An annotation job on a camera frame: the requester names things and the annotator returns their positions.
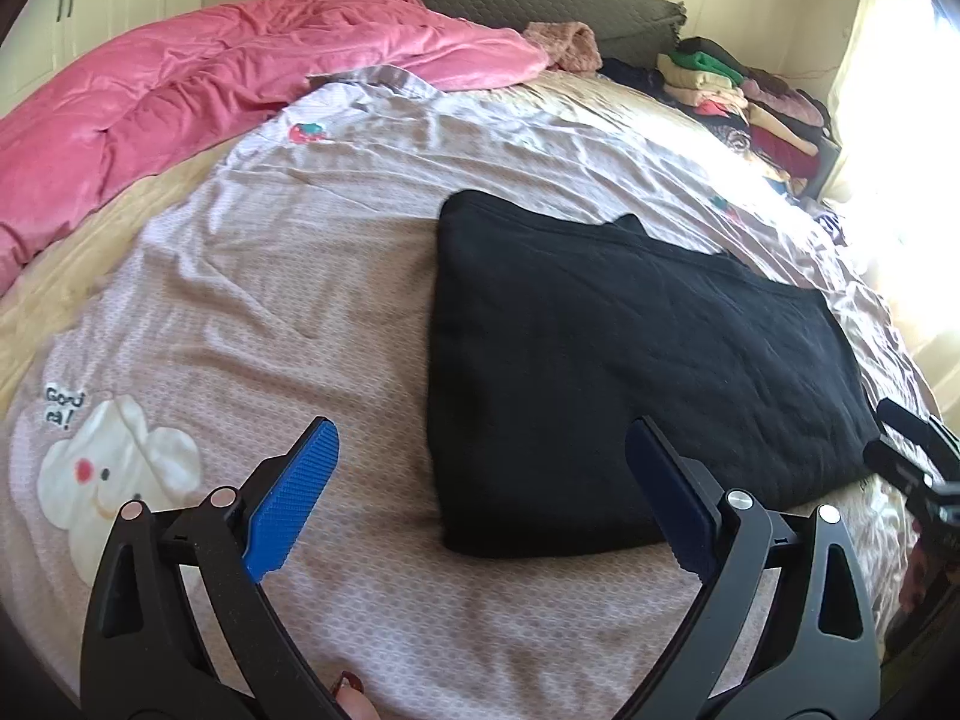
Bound black sweater orange cuffs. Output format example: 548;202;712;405
427;190;877;559

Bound stack of folded clothes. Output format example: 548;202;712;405
656;36;839;199

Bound right hand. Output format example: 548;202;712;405
896;535;952;624

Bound left hand red nails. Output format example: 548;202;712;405
332;671;381;720

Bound lilac patterned bed sheet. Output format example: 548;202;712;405
2;68;932;718

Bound purple small garment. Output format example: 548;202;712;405
814;210;846;247

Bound pink quilted comforter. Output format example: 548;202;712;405
2;0;548;286

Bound dark navy garment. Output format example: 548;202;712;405
599;57;664;98

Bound pink knitted garment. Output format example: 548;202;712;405
523;21;602;73

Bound white wardrobe with black handles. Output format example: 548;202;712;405
2;0;202;112

